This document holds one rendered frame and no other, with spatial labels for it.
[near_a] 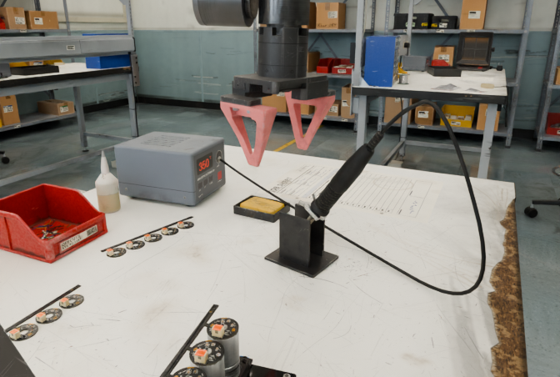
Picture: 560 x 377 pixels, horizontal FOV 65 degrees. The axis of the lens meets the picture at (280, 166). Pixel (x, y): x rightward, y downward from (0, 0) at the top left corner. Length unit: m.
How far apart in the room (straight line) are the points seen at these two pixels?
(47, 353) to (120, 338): 0.06
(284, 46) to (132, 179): 0.40
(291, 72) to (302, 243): 0.20
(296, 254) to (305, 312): 0.10
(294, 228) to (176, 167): 0.26
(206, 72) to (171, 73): 0.57
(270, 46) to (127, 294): 0.32
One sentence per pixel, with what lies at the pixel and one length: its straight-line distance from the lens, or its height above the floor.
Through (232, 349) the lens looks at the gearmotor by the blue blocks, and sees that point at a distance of 0.37.
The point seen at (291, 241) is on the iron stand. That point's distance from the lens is 0.55.
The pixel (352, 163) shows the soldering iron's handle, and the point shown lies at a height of 0.89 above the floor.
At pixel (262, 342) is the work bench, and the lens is 0.45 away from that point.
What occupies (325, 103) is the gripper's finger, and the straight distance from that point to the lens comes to 0.55.
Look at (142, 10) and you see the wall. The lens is 6.48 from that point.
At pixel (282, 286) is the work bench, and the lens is 0.52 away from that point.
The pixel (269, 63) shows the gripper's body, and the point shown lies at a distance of 0.50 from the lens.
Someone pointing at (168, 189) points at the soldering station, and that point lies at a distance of 0.74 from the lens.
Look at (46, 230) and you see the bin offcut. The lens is 0.73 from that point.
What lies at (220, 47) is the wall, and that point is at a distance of 5.74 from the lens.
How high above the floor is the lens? 1.03
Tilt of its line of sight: 18 degrees down
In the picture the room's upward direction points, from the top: straight up
